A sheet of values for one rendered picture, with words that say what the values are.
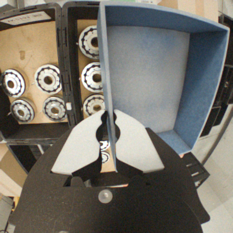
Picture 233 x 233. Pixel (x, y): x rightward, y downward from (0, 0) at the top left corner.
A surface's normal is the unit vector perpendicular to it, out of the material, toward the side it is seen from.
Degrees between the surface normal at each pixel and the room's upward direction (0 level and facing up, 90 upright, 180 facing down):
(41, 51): 0
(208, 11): 0
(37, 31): 0
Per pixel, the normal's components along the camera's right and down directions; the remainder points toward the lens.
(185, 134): -0.98, 0.15
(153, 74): 0.20, 0.50
